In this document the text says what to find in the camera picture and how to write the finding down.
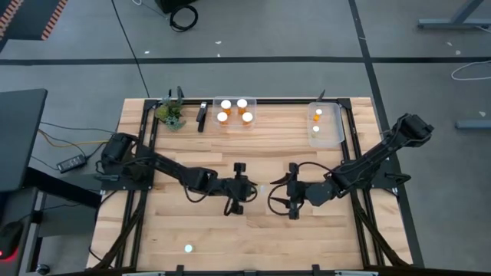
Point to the small white ball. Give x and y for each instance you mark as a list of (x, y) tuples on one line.
[(315, 129), (188, 248)]

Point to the grey table leg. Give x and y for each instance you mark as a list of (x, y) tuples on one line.
[(473, 124)]

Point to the black aluminium table frame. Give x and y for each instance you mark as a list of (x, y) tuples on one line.
[(284, 101)]

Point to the green artificial succulent plant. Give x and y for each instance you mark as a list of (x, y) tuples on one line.
[(170, 113)]

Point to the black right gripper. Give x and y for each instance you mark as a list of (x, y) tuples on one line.
[(296, 191)]

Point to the clear square plastic bin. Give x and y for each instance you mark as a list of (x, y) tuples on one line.
[(234, 128)]

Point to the large white ball top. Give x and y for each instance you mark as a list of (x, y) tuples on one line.
[(226, 104)]

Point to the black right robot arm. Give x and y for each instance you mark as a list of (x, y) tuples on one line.
[(368, 161)]

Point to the black frame bracket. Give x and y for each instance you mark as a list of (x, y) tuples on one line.
[(315, 270), (179, 270)]

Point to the black frame upright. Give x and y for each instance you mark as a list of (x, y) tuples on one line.
[(321, 96), (180, 94)]

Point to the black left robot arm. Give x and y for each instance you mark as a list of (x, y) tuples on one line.
[(169, 165)]

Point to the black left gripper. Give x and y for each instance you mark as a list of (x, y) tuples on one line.
[(238, 188)]

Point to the black caster wheel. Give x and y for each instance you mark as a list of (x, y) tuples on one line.
[(43, 269)]

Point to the black mat with orange stripes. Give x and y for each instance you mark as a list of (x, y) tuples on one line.
[(30, 19)]

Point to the clear oblong plastic bin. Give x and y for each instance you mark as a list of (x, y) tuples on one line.
[(331, 122)]

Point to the black desk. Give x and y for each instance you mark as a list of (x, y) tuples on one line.
[(19, 138)]

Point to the black desk crossbar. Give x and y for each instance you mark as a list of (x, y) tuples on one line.
[(61, 188)]

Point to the black power adapter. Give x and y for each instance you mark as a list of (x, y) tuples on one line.
[(71, 163)]

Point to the black computer mouse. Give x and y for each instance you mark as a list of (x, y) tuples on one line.
[(9, 239)]

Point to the large white ball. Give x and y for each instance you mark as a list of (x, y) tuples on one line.
[(242, 103), (226, 104)]

